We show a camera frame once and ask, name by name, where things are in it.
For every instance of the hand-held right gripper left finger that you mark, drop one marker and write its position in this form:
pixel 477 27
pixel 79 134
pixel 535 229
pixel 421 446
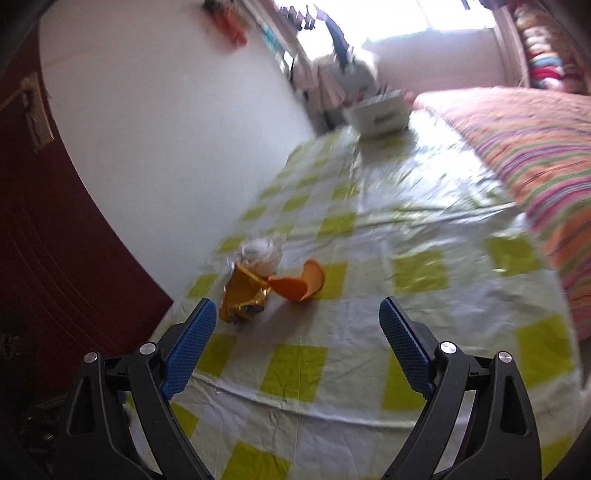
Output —
pixel 189 346

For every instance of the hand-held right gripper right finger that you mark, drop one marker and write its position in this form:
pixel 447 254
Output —
pixel 406 346

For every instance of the gold foil wrapper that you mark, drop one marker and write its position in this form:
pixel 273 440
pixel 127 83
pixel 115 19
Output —
pixel 242 290

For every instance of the orange peel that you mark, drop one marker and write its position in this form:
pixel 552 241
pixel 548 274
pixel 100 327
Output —
pixel 295 286

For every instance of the brown wooden door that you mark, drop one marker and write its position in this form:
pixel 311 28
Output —
pixel 55 258

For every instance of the white storage box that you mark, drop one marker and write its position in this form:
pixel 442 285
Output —
pixel 376 117

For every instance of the striped bed blanket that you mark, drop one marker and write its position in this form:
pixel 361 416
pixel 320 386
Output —
pixel 531 152

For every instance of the beige curtain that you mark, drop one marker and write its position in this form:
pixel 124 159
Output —
pixel 323 87

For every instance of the dark hanging garment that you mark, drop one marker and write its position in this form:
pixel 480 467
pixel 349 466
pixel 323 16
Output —
pixel 339 39

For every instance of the stack of folded quilts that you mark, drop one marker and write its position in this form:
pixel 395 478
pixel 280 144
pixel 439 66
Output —
pixel 549 64

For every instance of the pink curtain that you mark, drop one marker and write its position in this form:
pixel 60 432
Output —
pixel 510 46

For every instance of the window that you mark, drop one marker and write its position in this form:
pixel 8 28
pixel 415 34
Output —
pixel 406 23

